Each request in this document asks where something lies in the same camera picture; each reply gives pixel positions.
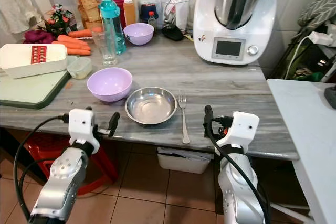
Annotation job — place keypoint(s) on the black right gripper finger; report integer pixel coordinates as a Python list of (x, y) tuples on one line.
[(208, 116)]

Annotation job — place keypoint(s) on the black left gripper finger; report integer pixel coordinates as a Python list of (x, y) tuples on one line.
[(113, 121)]

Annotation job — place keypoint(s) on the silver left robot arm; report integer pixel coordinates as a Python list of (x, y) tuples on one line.
[(55, 187)]

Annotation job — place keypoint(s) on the steel fork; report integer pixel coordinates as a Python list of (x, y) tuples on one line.
[(184, 124)]

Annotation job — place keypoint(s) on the large lilac plastic bowl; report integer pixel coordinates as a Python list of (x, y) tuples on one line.
[(109, 83)]

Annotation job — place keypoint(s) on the stainless steel bowl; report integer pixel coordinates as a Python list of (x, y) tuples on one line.
[(150, 106)]

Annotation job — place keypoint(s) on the white plastic bin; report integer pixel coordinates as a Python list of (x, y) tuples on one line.
[(181, 161)]

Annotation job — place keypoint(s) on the red plastic stool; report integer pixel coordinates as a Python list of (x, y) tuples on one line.
[(52, 148)]

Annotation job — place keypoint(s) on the small clear lidded container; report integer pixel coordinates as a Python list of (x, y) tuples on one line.
[(79, 68)]

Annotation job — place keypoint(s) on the white food processor steel jug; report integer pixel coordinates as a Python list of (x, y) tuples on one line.
[(231, 51)]

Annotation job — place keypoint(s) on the clear drinking glass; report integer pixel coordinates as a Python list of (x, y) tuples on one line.
[(104, 51)]

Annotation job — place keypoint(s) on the orange carrot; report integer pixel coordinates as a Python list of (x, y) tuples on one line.
[(80, 52), (65, 46), (72, 40), (80, 33)]

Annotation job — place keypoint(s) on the white side table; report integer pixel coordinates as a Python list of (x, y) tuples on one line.
[(310, 129)]

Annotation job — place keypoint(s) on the pale green cutting board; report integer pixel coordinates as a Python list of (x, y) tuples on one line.
[(29, 93)]

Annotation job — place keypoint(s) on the small lilac plastic bowl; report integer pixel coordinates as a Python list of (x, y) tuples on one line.
[(138, 34)]

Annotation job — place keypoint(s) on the small black rounded object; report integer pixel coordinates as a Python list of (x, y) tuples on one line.
[(172, 33)]

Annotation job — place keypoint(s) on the dark green bag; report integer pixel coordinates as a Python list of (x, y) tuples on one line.
[(307, 64)]

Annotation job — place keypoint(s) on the clear utensil container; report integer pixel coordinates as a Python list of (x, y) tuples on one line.
[(178, 17)]

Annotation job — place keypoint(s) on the white mandoline slicer red blade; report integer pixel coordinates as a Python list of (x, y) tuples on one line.
[(26, 61)]

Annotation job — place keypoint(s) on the teal water bottle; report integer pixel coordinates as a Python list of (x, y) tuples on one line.
[(111, 14)]

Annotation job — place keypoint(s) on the small red cap bottle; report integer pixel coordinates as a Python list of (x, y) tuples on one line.
[(151, 20)]

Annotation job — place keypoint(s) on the small black device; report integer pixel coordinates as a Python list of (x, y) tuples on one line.
[(331, 97)]

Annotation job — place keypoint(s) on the orange sauce bottle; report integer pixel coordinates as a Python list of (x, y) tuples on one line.
[(129, 12)]

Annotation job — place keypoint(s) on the dark purple cloth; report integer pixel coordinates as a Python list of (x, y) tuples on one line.
[(38, 36)]

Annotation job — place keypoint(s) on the black floral packet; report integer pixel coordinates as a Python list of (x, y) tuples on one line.
[(59, 21)]

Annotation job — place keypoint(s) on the red lid cracker jar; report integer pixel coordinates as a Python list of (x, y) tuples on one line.
[(86, 3)]

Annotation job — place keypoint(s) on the clear jar dark blue label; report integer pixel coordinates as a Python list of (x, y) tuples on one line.
[(147, 3)]

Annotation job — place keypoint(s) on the white power adapter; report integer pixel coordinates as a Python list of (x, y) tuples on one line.
[(323, 38)]

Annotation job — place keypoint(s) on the grey herringbone cloth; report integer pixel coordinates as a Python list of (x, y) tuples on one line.
[(320, 3)]

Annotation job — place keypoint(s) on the pale hanging towel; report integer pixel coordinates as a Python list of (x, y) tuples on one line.
[(17, 1)]

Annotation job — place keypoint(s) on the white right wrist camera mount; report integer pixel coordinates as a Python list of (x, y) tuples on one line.
[(241, 127)]

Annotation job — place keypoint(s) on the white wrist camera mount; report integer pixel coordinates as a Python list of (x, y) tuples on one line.
[(81, 124), (241, 127)]

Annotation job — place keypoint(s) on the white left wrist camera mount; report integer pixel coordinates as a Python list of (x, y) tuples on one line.
[(81, 124)]

